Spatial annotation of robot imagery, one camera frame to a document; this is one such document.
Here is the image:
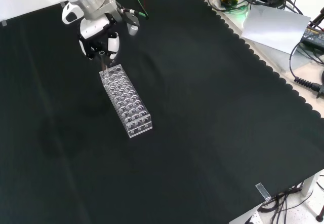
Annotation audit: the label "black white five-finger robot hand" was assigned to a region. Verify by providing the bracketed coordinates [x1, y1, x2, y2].
[61, 2, 120, 60]

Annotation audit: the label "clear glass test tube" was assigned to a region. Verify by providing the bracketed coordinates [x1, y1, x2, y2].
[99, 51, 110, 81]

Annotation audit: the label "clear acrylic test tube rack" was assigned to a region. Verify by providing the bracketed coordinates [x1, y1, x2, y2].
[99, 63, 154, 139]

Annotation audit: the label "black bench cloth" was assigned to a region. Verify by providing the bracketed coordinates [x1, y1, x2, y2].
[0, 0, 324, 224]

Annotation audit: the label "pale grey board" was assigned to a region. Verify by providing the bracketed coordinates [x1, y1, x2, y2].
[240, 5, 312, 55]

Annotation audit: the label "black power supply box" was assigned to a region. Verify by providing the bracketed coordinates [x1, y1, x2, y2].
[300, 24, 324, 50]

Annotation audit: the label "black tripod leg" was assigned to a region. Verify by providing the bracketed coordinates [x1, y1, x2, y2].
[309, 5, 324, 30]

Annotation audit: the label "clear cloth clip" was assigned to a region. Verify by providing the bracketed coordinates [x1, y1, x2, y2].
[255, 182, 272, 201]

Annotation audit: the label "white table leg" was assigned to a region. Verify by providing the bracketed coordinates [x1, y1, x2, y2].
[300, 173, 320, 197]

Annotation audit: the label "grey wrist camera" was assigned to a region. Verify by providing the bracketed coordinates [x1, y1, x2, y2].
[120, 7, 141, 36]

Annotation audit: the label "green cable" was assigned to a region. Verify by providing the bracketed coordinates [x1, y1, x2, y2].
[131, 0, 150, 20]

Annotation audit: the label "black ribbed cable connector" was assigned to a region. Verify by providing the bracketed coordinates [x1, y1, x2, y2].
[293, 76, 324, 96]

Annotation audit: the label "black cables under table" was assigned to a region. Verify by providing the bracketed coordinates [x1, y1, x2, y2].
[257, 187, 308, 224]

